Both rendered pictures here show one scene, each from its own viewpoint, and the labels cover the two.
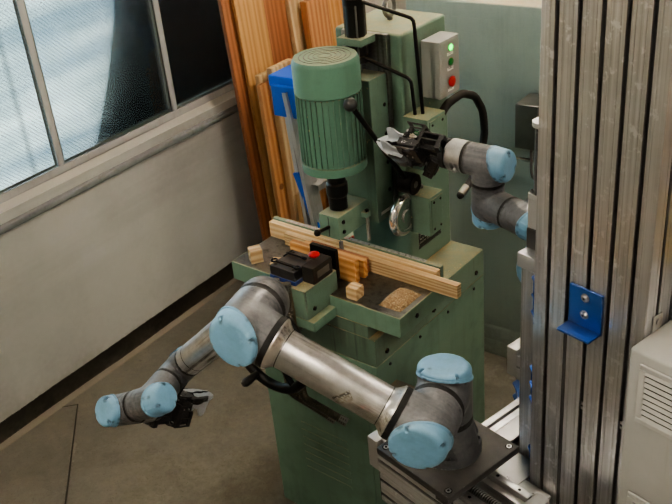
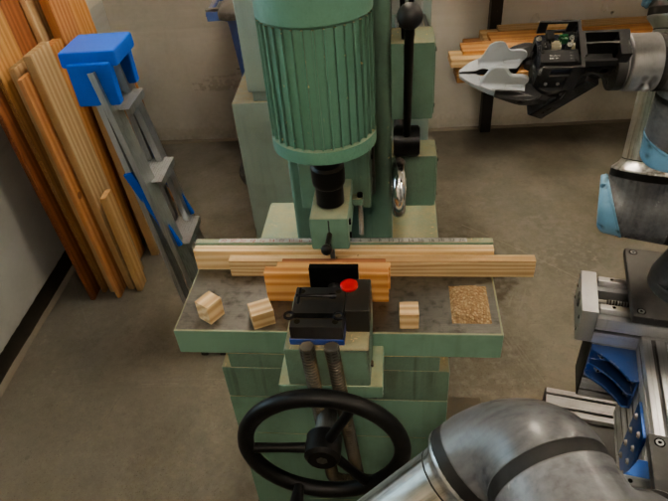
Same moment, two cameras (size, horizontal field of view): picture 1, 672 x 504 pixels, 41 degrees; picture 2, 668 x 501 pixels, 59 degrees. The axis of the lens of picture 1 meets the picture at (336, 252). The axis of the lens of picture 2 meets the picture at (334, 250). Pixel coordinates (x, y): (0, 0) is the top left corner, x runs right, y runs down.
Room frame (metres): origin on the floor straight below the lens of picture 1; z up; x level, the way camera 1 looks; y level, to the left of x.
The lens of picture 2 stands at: (1.48, 0.47, 1.67)
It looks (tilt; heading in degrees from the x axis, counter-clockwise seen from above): 38 degrees down; 327
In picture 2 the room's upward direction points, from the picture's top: 5 degrees counter-clockwise
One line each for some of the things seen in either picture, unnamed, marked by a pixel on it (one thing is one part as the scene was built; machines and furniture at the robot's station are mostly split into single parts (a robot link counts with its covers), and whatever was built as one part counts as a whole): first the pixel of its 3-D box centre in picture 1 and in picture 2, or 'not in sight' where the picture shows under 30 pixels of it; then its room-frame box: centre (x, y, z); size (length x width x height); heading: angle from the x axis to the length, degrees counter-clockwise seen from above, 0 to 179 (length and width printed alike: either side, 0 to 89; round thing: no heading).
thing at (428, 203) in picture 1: (423, 210); (414, 173); (2.28, -0.26, 1.02); 0.09 x 0.07 x 0.12; 49
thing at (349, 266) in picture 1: (324, 260); (326, 283); (2.20, 0.04, 0.94); 0.23 x 0.02 x 0.07; 49
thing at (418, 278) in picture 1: (367, 262); (378, 265); (2.19, -0.08, 0.92); 0.60 x 0.02 x 0.04; 49
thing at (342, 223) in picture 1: (345, 219); (334, 216); (2.26, -0.03, 1.03); 0.14 x 0.07 x 0.09; 139
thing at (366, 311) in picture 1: (323, 288); (337, 321); (2.16, 0.04, 0.87); 0.61 x 0.30 x 0.06; 49
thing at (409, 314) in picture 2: (354, 291); (409, 315); (2.05, -0.04, 0.92); 0.03 x 0.03 x 0.03; 51
